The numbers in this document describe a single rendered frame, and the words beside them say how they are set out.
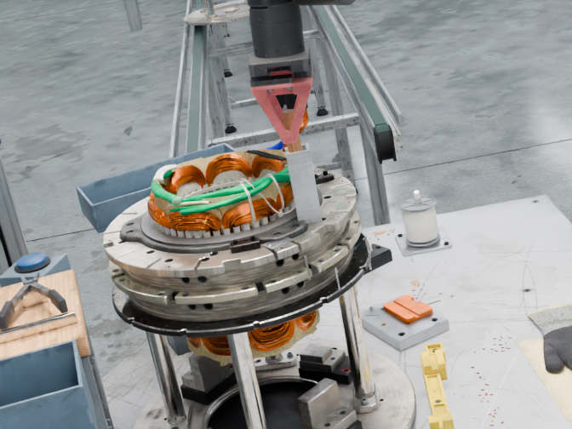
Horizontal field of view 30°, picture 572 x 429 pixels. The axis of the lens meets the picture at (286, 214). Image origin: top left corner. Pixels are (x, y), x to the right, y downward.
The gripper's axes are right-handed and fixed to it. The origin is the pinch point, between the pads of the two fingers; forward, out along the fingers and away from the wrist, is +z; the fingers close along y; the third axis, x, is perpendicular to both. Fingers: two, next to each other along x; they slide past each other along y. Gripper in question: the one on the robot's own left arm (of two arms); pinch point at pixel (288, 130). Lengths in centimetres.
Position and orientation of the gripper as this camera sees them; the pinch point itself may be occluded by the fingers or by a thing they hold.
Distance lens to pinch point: 122.6
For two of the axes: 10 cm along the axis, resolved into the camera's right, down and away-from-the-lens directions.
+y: 0.3, -3.5, 9.4
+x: -9.9, 1.0, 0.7
